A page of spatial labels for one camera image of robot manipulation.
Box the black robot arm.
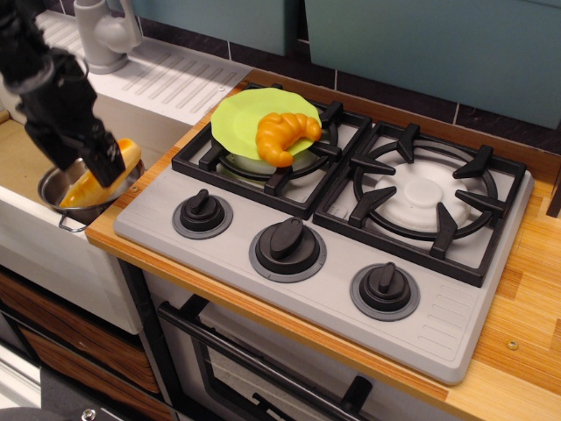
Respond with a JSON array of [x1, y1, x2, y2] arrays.
[[1, 1, 125, 188]]

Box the grey toy faucet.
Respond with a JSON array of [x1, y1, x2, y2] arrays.
[[74, 0, 142, 75]]

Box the black stove knob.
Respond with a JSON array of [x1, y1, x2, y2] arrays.
[[172, 189, 233, 240], [350, 262, 421, 322], [249, 217, 327, 283]]

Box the black right stove knob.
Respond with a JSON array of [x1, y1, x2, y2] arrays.
[[350, 262, 421, 322]]

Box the wooden drawer fronts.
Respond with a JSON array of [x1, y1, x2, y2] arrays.
[[1, 268, 174, 420]]

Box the white burner cap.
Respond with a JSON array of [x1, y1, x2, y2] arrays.
[[374, 157, 471, 232], [220, 151, 326, 182]]

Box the small steel pot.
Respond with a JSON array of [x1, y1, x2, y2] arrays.
[[38, 159, 145, 232]]

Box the orange toy croissant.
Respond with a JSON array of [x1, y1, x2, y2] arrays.
[[255, 112, 322, 168]]

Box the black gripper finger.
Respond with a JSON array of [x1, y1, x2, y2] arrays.
[[80, 132, 126, 188], [25, 122, 85, 170]]

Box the black burner grate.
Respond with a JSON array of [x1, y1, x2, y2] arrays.
[[172, 83, 373, 218], [314, 122, 534, 287]]

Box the white right burner cap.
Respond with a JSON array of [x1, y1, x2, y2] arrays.
[[374, 157, 471, 232]]

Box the toy oven door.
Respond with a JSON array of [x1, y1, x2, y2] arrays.
[[152, 291, 447, 420]]

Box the white toy sink unit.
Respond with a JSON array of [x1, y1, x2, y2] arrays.
[[1, 39, 249, 334]]

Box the black left burner grate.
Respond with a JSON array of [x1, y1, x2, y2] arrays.
[[172, 83, 373, 218]]

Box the black left stove knob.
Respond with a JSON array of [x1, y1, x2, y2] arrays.
[[172, 189, 233, 240]]

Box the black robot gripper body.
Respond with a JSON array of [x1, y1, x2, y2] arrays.
[[18, 54, 107, 140]]

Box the black right burner grate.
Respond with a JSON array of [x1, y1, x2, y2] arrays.
[[314, 122, 534, 287]]

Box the grey toy stove top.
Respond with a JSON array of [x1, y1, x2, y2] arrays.
[[112, 111, 535, 387]]

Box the white left burner cap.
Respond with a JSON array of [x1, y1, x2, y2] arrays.
[[220, 151, 326, 182]]

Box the toy bread loaf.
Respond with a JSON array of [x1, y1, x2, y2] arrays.
[[59, 139, 141, 208]]

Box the light green plastic plate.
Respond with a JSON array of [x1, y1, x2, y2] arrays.
[[211, 88, 322, 160]]

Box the black middle stove knob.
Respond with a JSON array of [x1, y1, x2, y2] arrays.
[[249, 217, 327, 283]]

